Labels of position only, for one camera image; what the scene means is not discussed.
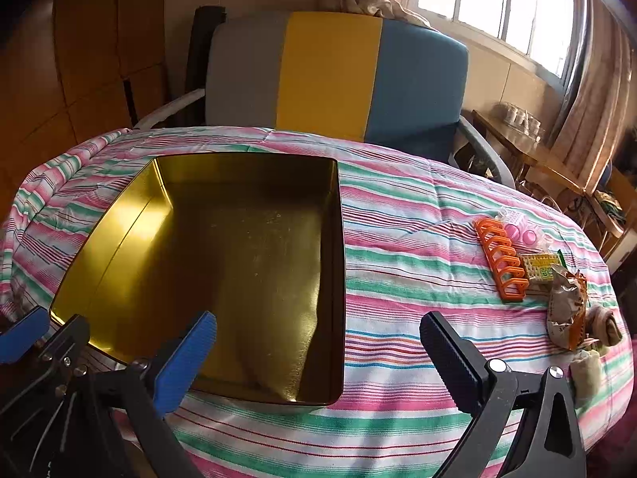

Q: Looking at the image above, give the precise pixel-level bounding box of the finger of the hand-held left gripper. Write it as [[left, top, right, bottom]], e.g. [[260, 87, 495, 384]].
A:
[[37, 315, 90, 394], [0, 307, 51, 364]]

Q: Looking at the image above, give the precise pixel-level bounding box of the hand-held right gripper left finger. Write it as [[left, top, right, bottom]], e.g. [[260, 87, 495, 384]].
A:
[[84, 311, 218, 478]]

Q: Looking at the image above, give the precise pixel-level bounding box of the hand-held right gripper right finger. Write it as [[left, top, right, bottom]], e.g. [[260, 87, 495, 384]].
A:
[[420, 311, 588, 478]]

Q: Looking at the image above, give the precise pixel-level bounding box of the orange plastic rack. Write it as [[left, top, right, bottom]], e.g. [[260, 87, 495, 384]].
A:
[[474, 217, 528, 304]]

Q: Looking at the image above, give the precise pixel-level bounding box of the gold metal tin container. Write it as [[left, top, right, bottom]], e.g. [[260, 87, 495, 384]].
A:
[[49, 153, 346, 406]]

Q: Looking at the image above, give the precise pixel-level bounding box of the brown orange snack bag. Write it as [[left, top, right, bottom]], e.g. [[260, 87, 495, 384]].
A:
[[546, 265, 589, 351]]

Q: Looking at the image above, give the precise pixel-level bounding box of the yellow label cracker packet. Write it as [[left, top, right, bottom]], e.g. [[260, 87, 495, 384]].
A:
[[520, 250, 568, 284]]

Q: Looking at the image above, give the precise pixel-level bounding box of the white sock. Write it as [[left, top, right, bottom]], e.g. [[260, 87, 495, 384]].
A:
[[570, 349, 605, 404]]

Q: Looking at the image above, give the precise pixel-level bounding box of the beige rolled sock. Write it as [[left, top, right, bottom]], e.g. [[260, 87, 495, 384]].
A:
[[587, 306, 624, 347]]

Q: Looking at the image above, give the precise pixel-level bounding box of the striped tablecloth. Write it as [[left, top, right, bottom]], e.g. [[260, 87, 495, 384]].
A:
[[0, 127, 635, 478]]

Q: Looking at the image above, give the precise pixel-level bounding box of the green patterned cloth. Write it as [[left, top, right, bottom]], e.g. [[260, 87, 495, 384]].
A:
[[594, 190, 625, 225]]

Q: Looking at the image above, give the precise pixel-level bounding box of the wooden side table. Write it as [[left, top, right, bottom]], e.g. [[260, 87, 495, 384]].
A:
[[470, 110, 625, 260]]

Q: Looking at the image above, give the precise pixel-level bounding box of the tray of glass cups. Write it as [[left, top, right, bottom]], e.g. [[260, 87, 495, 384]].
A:
[[492, 101, 547, 140]]

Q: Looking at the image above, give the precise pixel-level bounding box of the wooden wardrobe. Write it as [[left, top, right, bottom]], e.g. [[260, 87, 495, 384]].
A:
[[0, 0, 170, 210]]

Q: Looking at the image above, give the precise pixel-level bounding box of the black chair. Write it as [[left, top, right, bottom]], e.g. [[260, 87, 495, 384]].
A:
[[188, 6, 227, 127]]

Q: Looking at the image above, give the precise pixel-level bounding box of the grey yellow blue armchair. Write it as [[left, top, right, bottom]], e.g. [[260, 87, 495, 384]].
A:
[[134, 10, 516, 190]]

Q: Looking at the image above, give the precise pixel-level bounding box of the glass window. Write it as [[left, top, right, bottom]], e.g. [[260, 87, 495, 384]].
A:
[[413, 0, 583, 80]]

